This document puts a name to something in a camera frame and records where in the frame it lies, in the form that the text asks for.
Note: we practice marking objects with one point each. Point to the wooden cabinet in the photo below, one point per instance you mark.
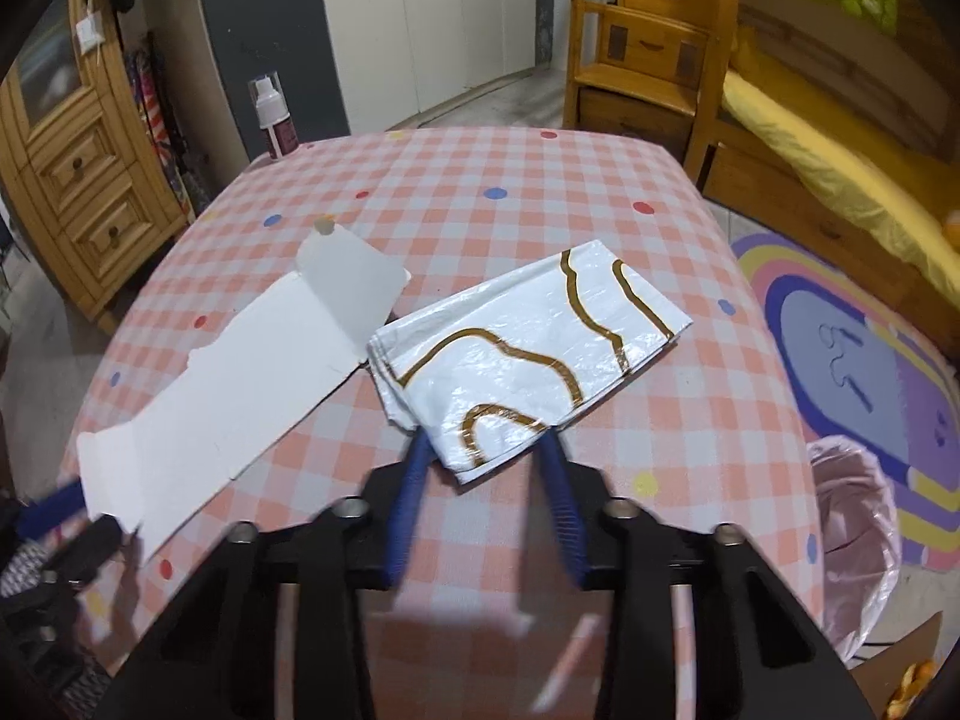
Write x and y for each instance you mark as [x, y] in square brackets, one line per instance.
[90, 187]

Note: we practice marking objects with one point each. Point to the colourful rainbow rug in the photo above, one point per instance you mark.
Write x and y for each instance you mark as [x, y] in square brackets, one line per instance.
[840, 315]

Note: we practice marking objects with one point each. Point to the white and maroon spray bottle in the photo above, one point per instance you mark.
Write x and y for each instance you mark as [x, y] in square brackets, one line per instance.
[274, 127]

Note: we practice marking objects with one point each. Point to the patterned cloth bundle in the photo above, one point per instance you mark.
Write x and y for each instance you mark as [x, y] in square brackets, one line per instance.
[165, 127]

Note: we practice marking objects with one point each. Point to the waste bin with pink bag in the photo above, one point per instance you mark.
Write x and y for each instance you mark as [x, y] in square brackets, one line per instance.
[855, 510]

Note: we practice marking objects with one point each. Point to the white cardboard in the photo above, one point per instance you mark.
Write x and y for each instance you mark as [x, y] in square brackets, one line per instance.
[247, 390]

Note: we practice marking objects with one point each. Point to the orange peel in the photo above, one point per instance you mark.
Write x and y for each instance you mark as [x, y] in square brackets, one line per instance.
[911, 682]

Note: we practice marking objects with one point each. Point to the person's left forearm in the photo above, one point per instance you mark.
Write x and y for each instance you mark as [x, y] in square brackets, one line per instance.
[30, 577]

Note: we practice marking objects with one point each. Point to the wooden staircase drawers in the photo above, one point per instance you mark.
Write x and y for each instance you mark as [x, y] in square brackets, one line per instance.
[652, 45]

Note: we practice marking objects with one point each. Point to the brown cardboard box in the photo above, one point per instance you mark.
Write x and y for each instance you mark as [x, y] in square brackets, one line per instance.
[900, 641]

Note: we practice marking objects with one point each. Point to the dark grey wardrobe panel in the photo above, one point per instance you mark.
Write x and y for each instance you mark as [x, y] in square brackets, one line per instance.
[262, 15]

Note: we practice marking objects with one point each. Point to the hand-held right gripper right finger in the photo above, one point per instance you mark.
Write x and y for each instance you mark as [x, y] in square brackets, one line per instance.
[562, 510]

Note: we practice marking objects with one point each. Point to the wooden bunk bed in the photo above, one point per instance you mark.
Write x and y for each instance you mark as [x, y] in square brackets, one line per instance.
[787, 202]

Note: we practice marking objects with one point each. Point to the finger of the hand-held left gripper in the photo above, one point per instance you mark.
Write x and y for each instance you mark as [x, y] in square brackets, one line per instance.
[90, 547]
[49, 508]

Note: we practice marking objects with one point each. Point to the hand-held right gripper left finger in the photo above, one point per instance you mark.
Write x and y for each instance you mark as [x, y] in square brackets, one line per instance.
[409, 510]

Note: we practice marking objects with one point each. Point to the yellow bedsheet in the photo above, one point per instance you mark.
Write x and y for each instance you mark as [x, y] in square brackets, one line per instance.
[825, 157]

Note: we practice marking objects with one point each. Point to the white wardrobe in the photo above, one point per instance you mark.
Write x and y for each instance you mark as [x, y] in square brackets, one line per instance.
[435, 15]

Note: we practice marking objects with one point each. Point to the pink checked tablecloth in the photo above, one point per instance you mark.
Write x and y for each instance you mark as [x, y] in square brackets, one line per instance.
[525, 187]

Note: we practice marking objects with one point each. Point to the white bag with brown lines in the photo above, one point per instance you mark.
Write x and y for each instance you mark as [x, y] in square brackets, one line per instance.
[517, 345]

